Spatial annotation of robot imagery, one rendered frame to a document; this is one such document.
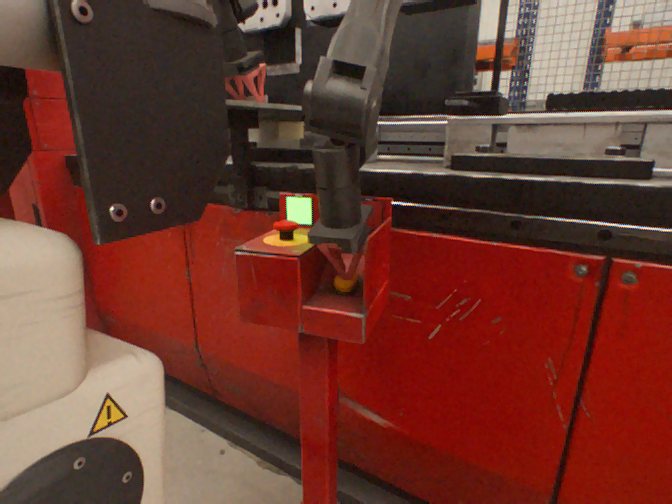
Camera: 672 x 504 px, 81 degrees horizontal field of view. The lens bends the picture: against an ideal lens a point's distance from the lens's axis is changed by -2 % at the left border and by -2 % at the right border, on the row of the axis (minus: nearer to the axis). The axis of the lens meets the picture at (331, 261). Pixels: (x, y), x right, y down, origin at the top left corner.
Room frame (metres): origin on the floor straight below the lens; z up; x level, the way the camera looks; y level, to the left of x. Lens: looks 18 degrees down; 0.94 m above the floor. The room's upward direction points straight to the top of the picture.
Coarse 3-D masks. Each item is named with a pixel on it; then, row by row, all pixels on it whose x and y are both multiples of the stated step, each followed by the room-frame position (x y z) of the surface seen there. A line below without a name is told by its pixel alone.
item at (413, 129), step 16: (592, 112) 0.90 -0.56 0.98; (608, 112) 0.89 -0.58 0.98; (624, 112) 0.87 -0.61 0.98; (640, 112) 0.86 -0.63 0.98; (656, 112) 0.84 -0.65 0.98; (384, 128) 1.16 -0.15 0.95; (400, 128) 1.14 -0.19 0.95; (416, 128) 1.11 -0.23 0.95; (432, 128) 1.09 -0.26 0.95; (624, 128) 0.87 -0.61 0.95; (640, 128) 0.85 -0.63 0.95; (384, 144) 1.17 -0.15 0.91; (400, 144) 1.15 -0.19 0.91; (416, 144) 1.12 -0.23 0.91; (432, 144) 1.10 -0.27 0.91; (496, 144) 1.01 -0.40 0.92; (624, 144) 0.87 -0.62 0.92
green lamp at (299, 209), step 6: (288, 198) 0.69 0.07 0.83; (294, 198) 0.69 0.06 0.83; (300, 198) 0.69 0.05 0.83; (306, 198) 0.68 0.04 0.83; (288, 204) 0.69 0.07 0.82; (294, 204) 0.69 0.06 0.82; (300, 204) 0.69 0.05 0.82; (306, 204) 0.68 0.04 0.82; (288, 210) 0.69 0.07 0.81; (294, 210) 0.69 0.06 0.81; (300, 210) 0.69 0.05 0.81; (306, 210) 0.68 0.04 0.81; (288, 216) 0.69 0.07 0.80; (294, 216) 0.69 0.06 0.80; (300, 216) 0.69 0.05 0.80; (306, 216) 0.68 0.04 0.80; (300, 222) 0.69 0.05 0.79; (306, 222) 0.68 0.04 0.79
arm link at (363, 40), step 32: (352, 0) 0.50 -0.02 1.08; (384, 0) 0.49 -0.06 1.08; (352, 32) 0.49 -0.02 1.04; (384, 32) 0.48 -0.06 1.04; (320, 64) 0.49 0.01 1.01; (352, 64) 0.48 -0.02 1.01; (384, 64) 0.49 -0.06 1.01; (320, 96) 0.48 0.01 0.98; (352, 96) 0.47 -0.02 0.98; (352, 128) 0.48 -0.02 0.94
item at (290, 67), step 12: (264, 36) 1.09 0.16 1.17; (276, 36) 1.07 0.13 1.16; (288, 36) 1.05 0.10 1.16; (300, 36) 1.05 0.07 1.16; (264, 48) 1.09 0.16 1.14; (276, 48) 1.07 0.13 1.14; (288, 48) 1.05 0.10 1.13; (300, 48) 1.05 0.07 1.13; (264, 60) 1.09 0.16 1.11; (276, 60) 1.07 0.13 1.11; (288, 60) 1.05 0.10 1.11; (300, 60) 1.05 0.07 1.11; (276, 72) 1.08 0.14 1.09; (288, 72) 1.06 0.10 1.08
